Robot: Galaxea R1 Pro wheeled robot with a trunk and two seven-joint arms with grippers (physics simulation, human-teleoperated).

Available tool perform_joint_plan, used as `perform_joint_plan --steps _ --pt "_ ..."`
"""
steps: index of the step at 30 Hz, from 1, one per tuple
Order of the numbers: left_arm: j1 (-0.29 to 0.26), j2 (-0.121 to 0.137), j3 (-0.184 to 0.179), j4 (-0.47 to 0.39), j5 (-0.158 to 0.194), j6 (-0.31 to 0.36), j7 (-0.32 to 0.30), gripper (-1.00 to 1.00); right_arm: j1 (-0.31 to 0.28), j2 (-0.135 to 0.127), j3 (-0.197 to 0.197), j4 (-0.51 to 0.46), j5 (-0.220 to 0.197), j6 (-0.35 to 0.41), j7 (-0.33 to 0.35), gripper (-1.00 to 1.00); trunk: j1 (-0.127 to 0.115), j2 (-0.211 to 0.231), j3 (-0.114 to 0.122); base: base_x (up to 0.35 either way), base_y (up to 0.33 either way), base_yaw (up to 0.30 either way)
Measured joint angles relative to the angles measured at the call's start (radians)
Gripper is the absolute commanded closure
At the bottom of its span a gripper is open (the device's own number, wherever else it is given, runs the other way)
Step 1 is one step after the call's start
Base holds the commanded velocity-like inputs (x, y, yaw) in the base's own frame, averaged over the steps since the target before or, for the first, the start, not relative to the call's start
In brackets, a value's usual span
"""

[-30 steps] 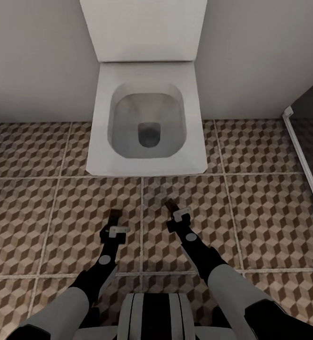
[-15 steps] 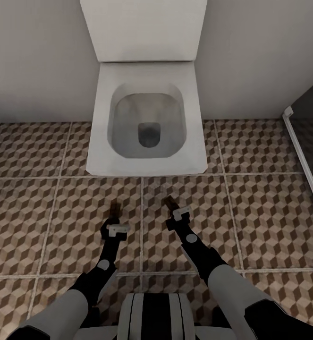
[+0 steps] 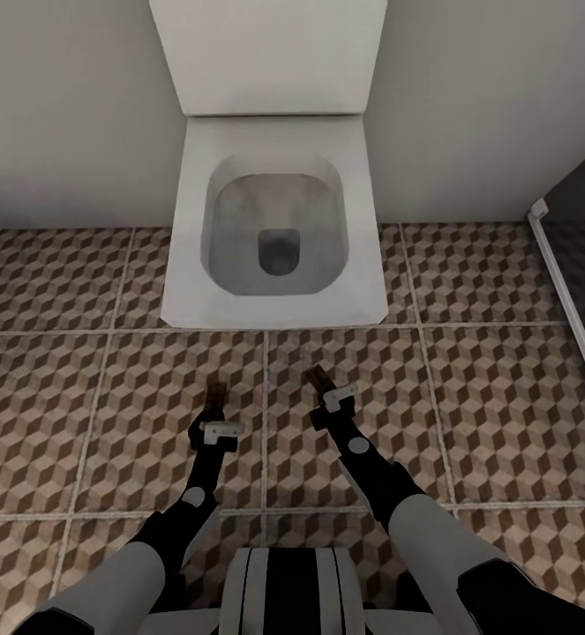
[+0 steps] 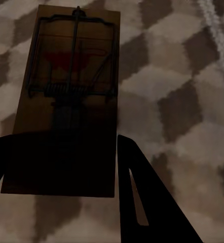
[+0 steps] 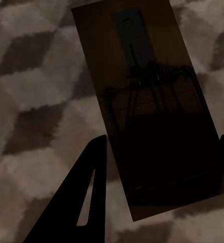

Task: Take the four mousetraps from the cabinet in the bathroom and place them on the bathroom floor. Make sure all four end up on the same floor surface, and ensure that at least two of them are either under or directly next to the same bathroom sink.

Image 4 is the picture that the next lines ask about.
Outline mousetrap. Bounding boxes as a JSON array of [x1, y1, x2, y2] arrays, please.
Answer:
[[1, 5, 121, 198]]

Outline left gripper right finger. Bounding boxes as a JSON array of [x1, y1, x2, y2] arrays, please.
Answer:
[[117, 135, 203, 243]]

